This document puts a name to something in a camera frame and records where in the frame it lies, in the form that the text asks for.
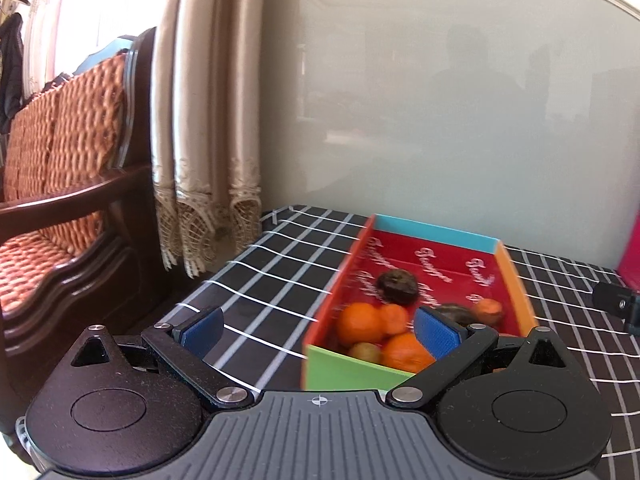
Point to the pink thermos flask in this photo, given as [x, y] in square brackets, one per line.
[631, 265]

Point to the dark wooden sofa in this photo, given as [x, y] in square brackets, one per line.
[115, 260]

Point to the brown kiwi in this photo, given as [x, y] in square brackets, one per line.
[365, 351]

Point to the blue cloth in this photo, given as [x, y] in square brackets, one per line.
[97, 57]

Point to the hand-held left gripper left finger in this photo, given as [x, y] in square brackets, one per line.
[202, 331]

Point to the colourful cardboard box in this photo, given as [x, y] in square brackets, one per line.
[350, 371]

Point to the orange woven back cushion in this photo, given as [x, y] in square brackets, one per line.
[85, 130]

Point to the orange tangerine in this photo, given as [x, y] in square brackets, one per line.
[406, 353]
[357, 322]

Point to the dark hanging coat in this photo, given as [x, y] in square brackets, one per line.
[10, 70]

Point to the beige lace curtain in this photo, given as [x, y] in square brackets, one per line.
[210, 110]

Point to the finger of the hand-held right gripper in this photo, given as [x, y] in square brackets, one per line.
[612, 300]

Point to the carrot piece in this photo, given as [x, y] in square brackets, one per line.
[490, 311]
[395, 319]

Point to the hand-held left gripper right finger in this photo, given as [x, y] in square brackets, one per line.
[436, 332]

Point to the orange woven seat cushion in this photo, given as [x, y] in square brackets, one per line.
[35, 260]

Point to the black white checked tablecloth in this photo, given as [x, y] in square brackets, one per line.
[280, 270]

